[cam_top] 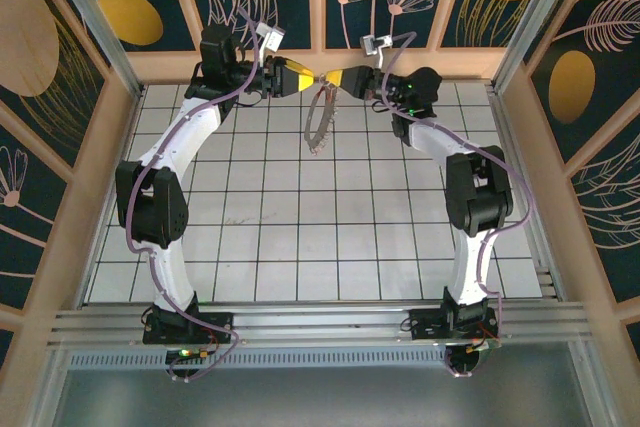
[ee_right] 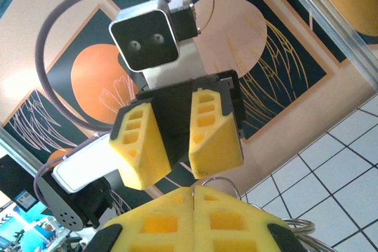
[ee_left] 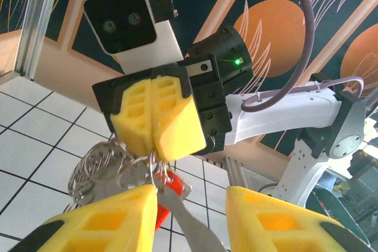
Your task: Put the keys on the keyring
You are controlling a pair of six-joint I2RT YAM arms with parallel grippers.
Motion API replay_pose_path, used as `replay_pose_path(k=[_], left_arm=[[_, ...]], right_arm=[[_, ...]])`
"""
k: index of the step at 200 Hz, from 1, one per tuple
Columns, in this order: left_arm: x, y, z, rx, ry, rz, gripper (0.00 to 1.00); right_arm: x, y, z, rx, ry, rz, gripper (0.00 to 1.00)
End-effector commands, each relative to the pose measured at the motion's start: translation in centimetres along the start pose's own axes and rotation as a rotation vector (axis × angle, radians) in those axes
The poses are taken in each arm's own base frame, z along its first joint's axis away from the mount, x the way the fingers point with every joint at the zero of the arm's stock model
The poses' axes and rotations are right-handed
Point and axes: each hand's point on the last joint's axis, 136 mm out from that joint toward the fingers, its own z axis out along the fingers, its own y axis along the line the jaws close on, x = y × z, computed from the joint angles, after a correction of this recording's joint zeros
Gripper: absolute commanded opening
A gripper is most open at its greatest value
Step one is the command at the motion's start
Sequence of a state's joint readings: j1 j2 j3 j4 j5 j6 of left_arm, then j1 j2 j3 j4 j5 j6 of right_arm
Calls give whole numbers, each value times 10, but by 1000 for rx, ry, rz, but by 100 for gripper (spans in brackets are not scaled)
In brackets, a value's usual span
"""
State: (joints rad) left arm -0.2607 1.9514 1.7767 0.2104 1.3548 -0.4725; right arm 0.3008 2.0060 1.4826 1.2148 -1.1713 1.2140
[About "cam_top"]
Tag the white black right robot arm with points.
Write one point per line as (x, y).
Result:
(467, 272)

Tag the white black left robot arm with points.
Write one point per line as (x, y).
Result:
(170, 277)

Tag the small circuit board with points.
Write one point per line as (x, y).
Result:
(480, 344)
(192, 354)

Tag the vented metal strip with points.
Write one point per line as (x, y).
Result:
(325, 359)

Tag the grey metal sheet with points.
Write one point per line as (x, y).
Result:
(325, 397)

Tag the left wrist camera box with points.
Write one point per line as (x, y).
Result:
(272, 37)

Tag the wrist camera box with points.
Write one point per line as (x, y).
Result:
(272, 37)
(371, 44)

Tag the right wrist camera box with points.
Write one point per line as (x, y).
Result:
(371, 44)

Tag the dark wall panel small oval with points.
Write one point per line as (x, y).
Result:
(130, 17)

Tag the aluminium side rail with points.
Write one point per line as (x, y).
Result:
(123, 147)
(511, 147)

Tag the aluminium corner post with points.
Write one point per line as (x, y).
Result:
(539, 12)
(97, 22)

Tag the dark wall panel feather oval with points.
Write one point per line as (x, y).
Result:
(572, 87)

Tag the dark wall panel pale circle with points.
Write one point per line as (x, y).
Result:
(25, 32)

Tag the dark wall panel fern lines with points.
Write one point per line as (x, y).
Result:
(610, 207)

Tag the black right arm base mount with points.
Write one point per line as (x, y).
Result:
(425, 324)

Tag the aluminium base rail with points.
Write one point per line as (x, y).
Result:
(325, 324)

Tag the dark wall panel flower outline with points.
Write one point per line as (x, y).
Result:
(30, 227)

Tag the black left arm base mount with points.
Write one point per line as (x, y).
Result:
(220, 324)

